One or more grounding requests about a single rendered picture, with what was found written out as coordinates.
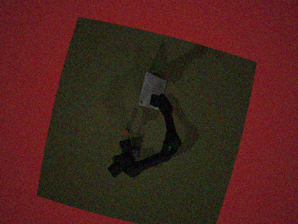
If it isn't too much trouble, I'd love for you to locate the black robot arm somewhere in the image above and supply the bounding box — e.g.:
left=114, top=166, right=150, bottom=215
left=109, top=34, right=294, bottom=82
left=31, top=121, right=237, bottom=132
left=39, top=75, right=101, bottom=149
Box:
left=108, top=93, right=181, bottom=178

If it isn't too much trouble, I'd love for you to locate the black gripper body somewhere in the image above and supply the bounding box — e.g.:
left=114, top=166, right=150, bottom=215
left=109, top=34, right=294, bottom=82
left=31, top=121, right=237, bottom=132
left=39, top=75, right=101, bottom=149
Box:
left=119, top=139, right=133, bottom=157

